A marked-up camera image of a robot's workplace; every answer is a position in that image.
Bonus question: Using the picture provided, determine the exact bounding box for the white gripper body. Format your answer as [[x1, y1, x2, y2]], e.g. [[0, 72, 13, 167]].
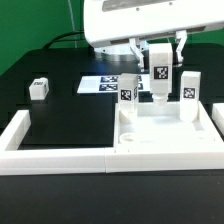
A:
[[84, 0, 224, 48]]

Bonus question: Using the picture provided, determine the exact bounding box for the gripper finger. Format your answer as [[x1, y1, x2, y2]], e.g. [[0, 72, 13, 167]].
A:
[[129, 38, 144, 72], [175, 30, 187, 63]]

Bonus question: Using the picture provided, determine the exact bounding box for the white square tabletop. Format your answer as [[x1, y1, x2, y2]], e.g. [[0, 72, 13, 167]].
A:
[[113, 102, 224, 154]]

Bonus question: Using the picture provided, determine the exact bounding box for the white marker plate with tags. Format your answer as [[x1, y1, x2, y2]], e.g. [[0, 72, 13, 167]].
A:
[[77, 74, 149, 94]]

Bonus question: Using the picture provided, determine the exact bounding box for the white U-shaped obstacle fence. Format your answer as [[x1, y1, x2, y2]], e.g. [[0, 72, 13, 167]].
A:
[[0, 103, 224, 175]]

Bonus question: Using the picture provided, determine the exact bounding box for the black cable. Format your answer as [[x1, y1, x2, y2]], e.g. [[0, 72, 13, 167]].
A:
[[44, 30, 86, 50]]

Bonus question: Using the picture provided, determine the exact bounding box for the white cable left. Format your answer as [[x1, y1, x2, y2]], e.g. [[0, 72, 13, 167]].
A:
[[67, 0, 78, 49]]

